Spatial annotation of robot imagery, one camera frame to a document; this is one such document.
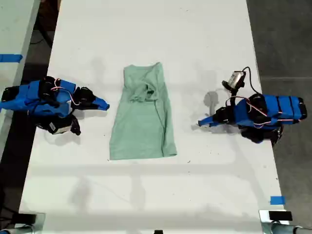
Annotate pale green T-shirt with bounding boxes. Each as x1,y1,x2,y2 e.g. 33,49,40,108
108,61,178,161

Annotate long blue tape strip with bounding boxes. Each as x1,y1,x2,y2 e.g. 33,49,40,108
0,54,23,63

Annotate white side table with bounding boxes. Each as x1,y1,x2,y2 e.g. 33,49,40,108
0,0,41,156

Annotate short blue tape strip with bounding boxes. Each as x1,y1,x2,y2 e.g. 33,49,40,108
270,195,286,206

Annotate small black box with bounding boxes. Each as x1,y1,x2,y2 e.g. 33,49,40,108
268,211,293,222

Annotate silver metal pipe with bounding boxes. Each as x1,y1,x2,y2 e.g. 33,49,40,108
270,220,312,234

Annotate black camera stalk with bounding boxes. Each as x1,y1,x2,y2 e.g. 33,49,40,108
225,88,242,108
69,114,81,136

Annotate black camera box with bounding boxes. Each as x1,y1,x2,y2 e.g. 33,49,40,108
221,71,245,93
45,118,74,136

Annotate black camera cable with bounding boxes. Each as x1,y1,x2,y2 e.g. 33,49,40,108
239,66,263,97

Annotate black floor cable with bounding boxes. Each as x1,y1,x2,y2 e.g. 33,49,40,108
31,14,54,48

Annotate white metal bracket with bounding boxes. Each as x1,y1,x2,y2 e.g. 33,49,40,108
258,209,293,234

